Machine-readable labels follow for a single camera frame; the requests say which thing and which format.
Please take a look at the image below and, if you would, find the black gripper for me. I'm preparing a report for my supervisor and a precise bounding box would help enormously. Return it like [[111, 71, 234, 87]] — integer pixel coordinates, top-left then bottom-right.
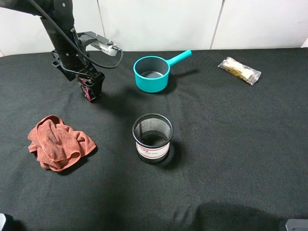
[[51, 49, 105, 103]]

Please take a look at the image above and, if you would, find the pink black gum box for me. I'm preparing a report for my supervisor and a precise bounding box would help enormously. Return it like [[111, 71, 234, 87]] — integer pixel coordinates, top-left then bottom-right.
[[77, 77, 96, 103]]

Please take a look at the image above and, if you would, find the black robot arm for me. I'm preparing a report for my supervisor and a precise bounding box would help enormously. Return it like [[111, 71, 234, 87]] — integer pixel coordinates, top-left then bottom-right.
[[0, 0, 105, 102]]

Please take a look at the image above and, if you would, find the white object bottom left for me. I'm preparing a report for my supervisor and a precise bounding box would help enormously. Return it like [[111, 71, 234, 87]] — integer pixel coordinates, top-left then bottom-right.
[[0, 213, 7, 231]]

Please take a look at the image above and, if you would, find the grey object bottom right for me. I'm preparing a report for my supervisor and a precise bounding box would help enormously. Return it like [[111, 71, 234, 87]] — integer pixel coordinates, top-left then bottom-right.
[[285, 219, 308, 231]]

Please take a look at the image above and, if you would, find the orange crumpled cloth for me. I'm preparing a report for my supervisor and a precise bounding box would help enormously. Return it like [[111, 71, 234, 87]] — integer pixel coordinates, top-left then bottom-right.
[[28, 115, 97, 172]]

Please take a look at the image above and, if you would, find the black mesh pen cup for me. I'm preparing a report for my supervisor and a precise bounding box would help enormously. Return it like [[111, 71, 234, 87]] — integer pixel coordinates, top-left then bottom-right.
[[132, 114, 173, 165]]

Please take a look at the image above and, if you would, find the clear wrapped snack bar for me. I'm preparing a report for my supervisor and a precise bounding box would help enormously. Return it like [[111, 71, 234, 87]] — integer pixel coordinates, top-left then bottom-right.
[[218, 57, 261, 86]]

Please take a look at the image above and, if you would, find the black tablecloth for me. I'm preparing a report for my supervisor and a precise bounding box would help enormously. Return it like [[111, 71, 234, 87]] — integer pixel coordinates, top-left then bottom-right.
[[0, 48, 308, 231]]

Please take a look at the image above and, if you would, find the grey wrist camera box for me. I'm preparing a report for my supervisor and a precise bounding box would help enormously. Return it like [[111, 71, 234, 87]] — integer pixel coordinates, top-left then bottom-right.
[[77, 31, 117, 57]]

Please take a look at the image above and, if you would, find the teal saucepan with handle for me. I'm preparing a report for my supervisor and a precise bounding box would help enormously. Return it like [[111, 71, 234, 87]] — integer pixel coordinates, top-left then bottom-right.
[[133, 50, 192, 93]]

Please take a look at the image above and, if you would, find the black camera cable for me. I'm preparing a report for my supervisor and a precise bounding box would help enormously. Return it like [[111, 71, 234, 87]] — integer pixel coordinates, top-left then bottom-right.
[[26, 0, 124, 69]]

